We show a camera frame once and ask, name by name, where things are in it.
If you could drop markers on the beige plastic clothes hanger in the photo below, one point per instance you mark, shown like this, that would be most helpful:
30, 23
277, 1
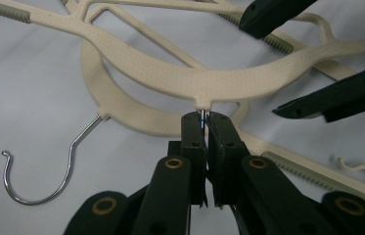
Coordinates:
157, 71
118, 111

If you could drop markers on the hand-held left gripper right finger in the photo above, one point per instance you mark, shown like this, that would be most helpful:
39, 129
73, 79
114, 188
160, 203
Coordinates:
224, 147

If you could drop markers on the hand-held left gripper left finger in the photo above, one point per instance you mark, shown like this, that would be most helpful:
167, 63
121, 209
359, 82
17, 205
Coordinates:
193, 147

